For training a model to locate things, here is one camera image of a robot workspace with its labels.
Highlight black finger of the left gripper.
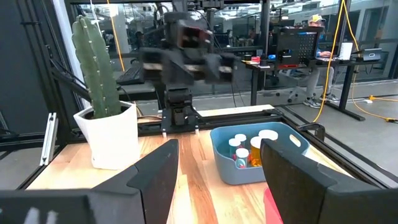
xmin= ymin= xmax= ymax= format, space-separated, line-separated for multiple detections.
xmin=203 ymin=53 xmax=224 ymax=84
xmin=167 ymin=51 xmax=196 ymax=87

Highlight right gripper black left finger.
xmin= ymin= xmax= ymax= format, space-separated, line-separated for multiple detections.
xmin=0 ymin=138 xmax=180 ymax=224

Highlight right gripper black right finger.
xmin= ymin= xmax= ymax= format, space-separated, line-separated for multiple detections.
xmin=259 ymin=138 xmax=398 ymax=224

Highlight small white bottles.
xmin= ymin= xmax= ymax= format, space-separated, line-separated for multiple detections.
xmin=235 ymin=147 xmax=250 ymax=169

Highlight red plastic bin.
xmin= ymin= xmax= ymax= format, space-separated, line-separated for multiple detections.
xmin=263 ymin=187 xmax=284 ymax=224

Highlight blue plastic bin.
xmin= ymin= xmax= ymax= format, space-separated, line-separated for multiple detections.
xmin=210 ymin=121 xmax=311 ymax=186

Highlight black keyboard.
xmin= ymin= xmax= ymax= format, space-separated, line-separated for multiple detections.
xmin=116 ymin=66 xmax=144 ymax=85

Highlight dark desk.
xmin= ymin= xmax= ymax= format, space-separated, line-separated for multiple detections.
xmin=116 ymin=81 xmax=158 ymax=102

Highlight green cactus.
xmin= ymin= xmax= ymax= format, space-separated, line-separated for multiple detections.
xmin=71 ymin=14 xmax=123 ymax=119

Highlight white hexagonal plant pot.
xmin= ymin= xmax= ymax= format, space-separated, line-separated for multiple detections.
xmin=73 ymin=101 xmax=141 ymax=171

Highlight black table clamp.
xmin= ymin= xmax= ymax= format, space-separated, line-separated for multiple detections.
xmin=297 ymin=123 xmax=326 ymax=142

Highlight office chair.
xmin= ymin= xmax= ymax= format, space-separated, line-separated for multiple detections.
xmin=273 ymin=70 xmax=313 ymax=104

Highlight black pegboard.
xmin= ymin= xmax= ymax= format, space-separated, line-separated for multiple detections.
xmin=276 ymin=27 xmax=324 ymax=70

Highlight person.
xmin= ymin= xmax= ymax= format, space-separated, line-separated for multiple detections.
xmin=303 ymin=14 xmax=341 ymax=110

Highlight silver aluminium bar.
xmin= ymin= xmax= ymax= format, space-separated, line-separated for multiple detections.
xmin=39 ymin=112 xmax=59 ymax=167

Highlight black standing desk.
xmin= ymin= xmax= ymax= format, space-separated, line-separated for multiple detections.
xmin=245 ymin=57 xmax=385 ymax=122

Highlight white paper roll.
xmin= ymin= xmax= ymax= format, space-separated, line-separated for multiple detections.
xmin=338 ymin=42 xmax=354 ymax=61

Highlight grey desk device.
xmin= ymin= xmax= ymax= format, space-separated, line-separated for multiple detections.
xmin=356 ymin=47 xmax=383 ymax=62

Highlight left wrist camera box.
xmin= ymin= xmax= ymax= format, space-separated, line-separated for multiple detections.
xmin=178 ymin=20 xmax=215 ymax=47

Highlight yellow hanging cable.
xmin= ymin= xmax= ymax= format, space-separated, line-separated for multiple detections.
xmin=312 ymin=0 xmax=346 ymax=123
xmin=107 ymin=0 xmax=126 ymax=72

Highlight black aluminium frame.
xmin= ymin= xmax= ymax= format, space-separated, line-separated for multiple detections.
xmin=0 ymin=0 xmax=398 ymax=190

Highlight yellow extension cable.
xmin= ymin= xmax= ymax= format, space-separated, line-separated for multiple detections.
xmin=341 ymin=0 xmax=398 ymax=123

